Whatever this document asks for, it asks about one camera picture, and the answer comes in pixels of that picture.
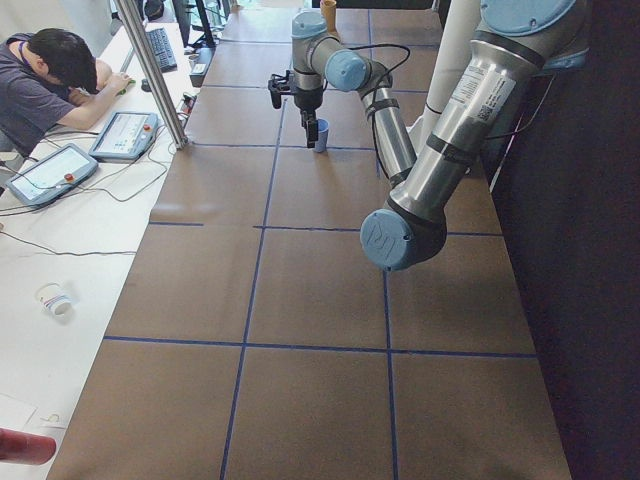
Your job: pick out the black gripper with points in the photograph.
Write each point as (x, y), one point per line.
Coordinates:
(306, 102)

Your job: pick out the blue ribbed cup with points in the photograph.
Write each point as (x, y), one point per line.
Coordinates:
(323, 132)

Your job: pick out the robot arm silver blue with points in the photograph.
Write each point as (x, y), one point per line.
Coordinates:
(488, 48)

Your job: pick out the wooden bamboo cup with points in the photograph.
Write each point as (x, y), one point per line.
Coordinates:
(328, 10)

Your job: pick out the black keyboard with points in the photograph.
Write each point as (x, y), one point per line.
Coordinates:
(162, 50)

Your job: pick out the far teach pendant tablet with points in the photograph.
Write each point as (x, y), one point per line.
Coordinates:
(125, 137)

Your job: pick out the teach pendant tablet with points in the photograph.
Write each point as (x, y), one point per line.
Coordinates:
(125, 137)
(52, 177)

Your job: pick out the near teach pendant tablet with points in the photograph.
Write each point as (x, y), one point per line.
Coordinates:
(52, 177)

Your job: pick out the seated person dark hair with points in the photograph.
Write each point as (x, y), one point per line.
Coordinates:
(51, 78)

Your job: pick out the red cylinder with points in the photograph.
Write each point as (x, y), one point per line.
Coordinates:
(25, 448)

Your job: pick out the aluminium frame post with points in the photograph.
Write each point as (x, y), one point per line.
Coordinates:
(136, 32)

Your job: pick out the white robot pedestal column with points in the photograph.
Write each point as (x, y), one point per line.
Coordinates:
(459, 19)

